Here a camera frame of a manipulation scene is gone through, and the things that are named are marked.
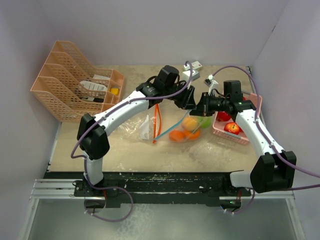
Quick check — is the zip bag of mixed fruit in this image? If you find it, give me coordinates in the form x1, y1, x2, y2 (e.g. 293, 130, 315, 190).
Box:
152, 112, 213, 143

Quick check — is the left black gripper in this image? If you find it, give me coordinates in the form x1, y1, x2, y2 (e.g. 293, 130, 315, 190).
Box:
163, 80, 196, 110

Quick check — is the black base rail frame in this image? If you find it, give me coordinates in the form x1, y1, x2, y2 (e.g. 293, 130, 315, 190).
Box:
31, 171, 252, 208

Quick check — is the purple cable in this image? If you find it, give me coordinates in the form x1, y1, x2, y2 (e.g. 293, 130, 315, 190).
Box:
212, 65, 320, 216
70, 60, 193, 222

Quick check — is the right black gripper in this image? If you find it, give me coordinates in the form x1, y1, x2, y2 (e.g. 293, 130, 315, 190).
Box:
189, 92, 229, 117

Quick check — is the red fake apple two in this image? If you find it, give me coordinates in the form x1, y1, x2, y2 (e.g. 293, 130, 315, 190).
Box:
216, 111, 232, 122

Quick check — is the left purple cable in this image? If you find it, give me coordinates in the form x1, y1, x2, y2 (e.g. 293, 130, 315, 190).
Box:
70, 60, 193, 222

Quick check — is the yellow eraser block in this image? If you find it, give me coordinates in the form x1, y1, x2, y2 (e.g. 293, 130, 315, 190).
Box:
110, 87, 120, 96

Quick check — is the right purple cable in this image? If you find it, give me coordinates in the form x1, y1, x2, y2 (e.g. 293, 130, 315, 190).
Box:
212, 65, 320, 216

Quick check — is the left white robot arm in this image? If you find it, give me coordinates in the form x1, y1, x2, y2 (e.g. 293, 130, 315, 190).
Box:
75, 65, 196, 196

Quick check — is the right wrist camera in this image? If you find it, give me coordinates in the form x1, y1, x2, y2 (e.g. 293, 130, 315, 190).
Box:
204, 74, 219, 96

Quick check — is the pink perforated plastic basket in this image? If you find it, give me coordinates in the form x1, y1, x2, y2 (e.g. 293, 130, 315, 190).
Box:
212, 91, 263, 145

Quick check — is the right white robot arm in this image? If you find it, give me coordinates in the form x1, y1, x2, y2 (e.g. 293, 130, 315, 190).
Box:
195, 80, 297, 196

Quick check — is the orange desk file organizer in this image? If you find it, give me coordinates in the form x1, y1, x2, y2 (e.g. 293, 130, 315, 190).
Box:
30, 40, 125, 122

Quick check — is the zip bag of red apples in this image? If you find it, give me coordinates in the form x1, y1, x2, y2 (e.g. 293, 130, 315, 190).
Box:
110, 104, 163, 143

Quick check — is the white packet in organizer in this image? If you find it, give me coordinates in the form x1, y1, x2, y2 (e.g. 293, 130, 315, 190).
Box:
80, 74, 110, 92

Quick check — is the small white red box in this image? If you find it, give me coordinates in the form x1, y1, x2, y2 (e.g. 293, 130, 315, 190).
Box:
191, 61, 203, 71

